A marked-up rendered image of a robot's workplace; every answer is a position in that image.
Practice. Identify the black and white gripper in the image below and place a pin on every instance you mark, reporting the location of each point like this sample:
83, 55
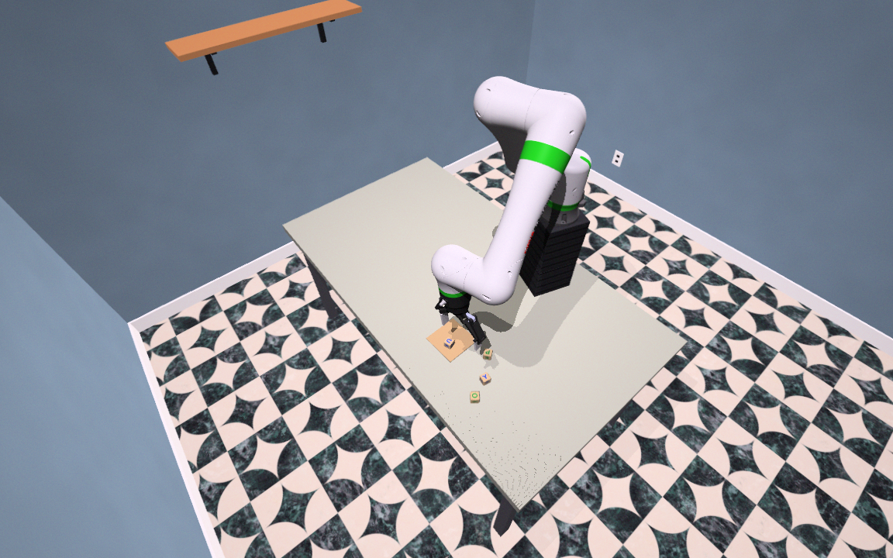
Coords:
471, 321

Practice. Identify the peach flat mat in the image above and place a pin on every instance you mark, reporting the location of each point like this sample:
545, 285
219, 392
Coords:
462, 339

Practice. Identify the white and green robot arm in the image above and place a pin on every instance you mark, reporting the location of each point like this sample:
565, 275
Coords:
546, 163

